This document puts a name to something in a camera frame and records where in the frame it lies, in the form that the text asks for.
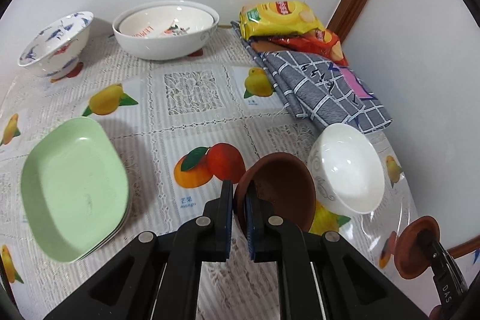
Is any brown clay bowl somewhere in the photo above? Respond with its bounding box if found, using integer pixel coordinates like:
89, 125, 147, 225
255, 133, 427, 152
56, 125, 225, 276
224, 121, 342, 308
234, 152, 316, 232
394, 216, 440, 280

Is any plain white bowl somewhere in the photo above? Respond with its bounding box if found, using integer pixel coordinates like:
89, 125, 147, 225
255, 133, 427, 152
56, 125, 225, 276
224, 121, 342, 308
307, 124, 385, 217

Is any green square plate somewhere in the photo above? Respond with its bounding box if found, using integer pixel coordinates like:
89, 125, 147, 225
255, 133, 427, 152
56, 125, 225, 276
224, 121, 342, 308
20, 117, 129, 262

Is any blue square plate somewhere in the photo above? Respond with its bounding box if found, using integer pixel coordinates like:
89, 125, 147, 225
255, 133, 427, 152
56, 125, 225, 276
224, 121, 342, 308
75, 190, 134, 262

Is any grey checked cloth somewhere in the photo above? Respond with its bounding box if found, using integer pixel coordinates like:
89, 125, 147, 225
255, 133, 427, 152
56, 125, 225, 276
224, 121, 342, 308
240, 38, 393, 134

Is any red chips bag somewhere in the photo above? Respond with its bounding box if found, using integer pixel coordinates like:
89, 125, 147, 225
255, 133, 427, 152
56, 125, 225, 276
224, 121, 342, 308
268, 29, 348, 67

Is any blue patterned white bowl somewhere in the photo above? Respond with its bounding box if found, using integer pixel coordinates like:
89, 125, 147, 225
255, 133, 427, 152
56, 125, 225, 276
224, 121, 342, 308
18, 11, 95, 79

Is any large white bowl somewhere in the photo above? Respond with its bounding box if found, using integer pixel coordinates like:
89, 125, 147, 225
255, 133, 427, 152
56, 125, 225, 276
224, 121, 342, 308
112, 0, 220, 61

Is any white bowl with orange print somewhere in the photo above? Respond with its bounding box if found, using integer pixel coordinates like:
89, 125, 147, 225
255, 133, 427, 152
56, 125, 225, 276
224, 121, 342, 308
118, 5, 214, 38

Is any yellow chips bag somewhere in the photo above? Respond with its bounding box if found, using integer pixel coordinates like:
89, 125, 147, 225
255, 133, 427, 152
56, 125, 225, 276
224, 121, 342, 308
239, 0, 325, 40

